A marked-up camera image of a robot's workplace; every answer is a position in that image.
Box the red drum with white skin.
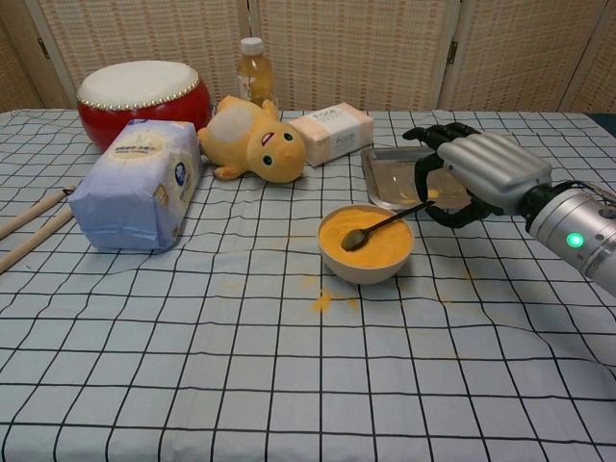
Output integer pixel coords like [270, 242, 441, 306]
[76, 61, 214, 153]

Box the wooden drumstick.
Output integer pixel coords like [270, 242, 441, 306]
[0, 214, 77, 275]
[0, 186, 74, 242]

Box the beige woven folding screen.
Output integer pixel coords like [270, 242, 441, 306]
[0, 0, 616, 115]

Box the rectangular stainless steel tray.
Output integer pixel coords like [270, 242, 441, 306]
[360, 145, 501, 213]

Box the yellow plush chick toy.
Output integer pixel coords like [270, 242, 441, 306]
[196, 94, 306, 185]

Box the beige round bowl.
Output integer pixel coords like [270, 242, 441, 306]
[318, 204, 415, 286]

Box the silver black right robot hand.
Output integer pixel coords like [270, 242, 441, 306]
[401, 122, 553, 229]

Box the blue white paper pack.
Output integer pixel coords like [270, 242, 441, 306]
[67, 118, 202, 255]

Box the light blue checked tablecloth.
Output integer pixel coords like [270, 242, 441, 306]
[0, 109, 616, 462]

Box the clear bottle with yellow drink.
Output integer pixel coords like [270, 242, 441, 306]
[235, 37, 275, 110]

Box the orange powder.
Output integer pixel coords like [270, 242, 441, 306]
[307, 287, 360, 313]

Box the pink white tissue pack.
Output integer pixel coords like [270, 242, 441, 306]
[287, 102, 375, 168]

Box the small black spoon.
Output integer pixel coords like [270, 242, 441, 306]
[340, 200, 436, 252]

